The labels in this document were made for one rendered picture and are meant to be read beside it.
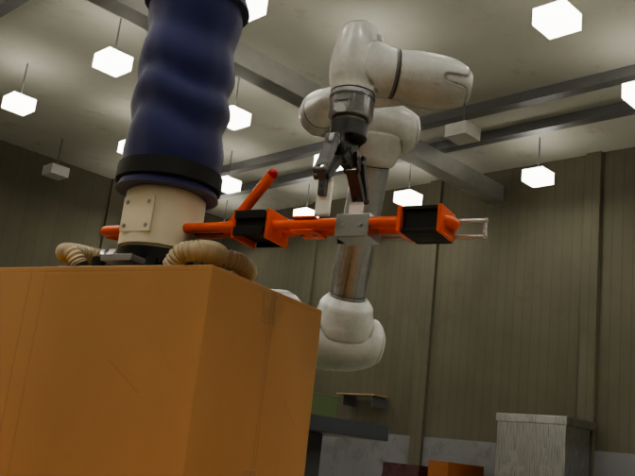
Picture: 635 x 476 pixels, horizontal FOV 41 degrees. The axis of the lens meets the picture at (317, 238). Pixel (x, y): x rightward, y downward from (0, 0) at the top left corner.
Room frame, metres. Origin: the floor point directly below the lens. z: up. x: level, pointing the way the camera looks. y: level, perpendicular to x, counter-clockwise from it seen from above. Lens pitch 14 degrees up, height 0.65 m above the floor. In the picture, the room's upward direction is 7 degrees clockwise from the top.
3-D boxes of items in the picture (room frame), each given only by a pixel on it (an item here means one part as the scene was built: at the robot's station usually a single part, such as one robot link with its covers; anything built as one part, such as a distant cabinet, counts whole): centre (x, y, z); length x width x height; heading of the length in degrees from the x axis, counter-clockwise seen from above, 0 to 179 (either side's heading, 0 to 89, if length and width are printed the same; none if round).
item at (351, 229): (1.53, -0.07, 1.07); 0.07 x 0.07 x 0.04; 61
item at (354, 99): (1.56, -0.04, 1.32); 0.09 x 0.09 x 0.06
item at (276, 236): (1.63, 0.11, 1.07); 0.10 x 0.08 x 0.06; 151
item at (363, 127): (1.56, -0.04, 1.24); 0.08 x 0.07 x 0.09; 151
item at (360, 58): (1.56, -0.05, 1.43); 0.13 x 0.11 x 0.16; 98
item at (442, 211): (1.45, -0.19, 1.07); 0.08 x 0.07 x 0.05; 61
